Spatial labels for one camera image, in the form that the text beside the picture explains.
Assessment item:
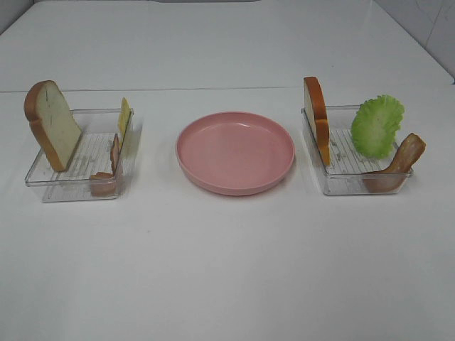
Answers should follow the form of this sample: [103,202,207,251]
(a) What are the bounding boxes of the bread slice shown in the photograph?
[304,76,331,166]
[23,80,82,172]

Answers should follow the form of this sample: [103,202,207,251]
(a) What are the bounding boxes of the bacon strip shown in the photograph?
[363,133,426,194]
[90,134,120,197]

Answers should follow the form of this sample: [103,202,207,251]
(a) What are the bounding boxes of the green lettuce leaf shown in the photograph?
[350,94,405,159]

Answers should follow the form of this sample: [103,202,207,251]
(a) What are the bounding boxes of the pink round plate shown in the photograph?
[176,112,295,196]

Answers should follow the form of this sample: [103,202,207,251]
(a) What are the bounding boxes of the yellow cheese slice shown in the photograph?
[118,97,131,147]

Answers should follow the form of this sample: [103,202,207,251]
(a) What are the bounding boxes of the right clear plastic tray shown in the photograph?
[301,105,413,195]

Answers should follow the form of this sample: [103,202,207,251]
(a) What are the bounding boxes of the clear plastic tray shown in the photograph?
[25,109,141,202]
[301,105,413,195]

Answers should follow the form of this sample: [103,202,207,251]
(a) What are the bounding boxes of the left clear plastic tray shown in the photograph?
[25,109,141,202]

